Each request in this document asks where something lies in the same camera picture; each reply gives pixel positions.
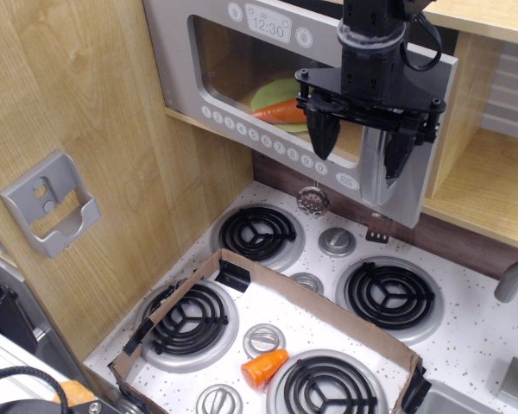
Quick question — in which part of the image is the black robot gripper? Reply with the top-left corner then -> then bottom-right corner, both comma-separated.
295,39 -> 446,179

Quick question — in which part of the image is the silver toy microwave door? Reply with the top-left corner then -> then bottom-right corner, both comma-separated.
144,1 -> 457,228

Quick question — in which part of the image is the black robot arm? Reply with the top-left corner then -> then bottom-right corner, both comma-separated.
295,1 -> 446,181

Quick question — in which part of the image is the orange toy carrot in microwave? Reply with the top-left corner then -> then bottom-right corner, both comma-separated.
251,98 -> 306,124

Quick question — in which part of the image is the hanging metal strainer spoon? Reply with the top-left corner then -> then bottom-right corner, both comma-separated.
296,180 -> 330,217

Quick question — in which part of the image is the green toy plate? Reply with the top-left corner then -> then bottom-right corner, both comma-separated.
250,78 -> 307,134

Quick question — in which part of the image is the hanging small spatula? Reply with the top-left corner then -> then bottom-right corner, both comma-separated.
365,212 -> 393,244

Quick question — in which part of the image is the grey stove knob back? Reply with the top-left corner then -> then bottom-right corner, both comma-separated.
318,228 -> 357,258

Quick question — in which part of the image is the grey stove knob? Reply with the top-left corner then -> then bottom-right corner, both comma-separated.
243,323 -> 286,359
318,228 -> 357,258
196,384 -> 243,414
290,273 -> 324,295

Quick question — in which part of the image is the back left black burner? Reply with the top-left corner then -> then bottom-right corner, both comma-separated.
211,204 -> 306,273

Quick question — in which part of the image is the black burner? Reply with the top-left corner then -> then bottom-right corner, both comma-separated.
335,256 -> 444,345
142,281 -> 239,373
211,204 -> 306,273
265,349 -> 389,414

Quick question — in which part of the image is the grey stove knob middle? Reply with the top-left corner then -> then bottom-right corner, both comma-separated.
290,273 -> 324,295

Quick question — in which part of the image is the back right black burner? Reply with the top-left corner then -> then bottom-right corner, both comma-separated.
335,256 -> 444,345

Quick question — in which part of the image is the brown cardboard tray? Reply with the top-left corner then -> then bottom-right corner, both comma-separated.
110,249 -> 430,413

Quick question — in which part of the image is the grey stove knob front centre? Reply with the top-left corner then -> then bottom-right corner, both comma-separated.
243,323 -> 286,359

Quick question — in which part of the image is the front left black burner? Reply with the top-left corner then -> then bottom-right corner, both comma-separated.
142,281 -> 239,373

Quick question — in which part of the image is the front right black burner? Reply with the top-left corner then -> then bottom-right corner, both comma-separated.
265,349 -> 389,414

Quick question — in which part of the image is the orange carrot piece on stove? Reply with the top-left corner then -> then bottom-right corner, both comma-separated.
241,348 -> 288,389

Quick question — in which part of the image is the silver toy sink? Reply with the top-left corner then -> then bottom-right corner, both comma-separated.
415,357 -> 518,413

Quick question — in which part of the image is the grey wall phone holder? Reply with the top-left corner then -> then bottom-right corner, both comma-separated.
0,150 -> 101,259

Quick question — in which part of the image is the black cable bottom left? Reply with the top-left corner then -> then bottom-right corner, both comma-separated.
0,366 -> 69,414

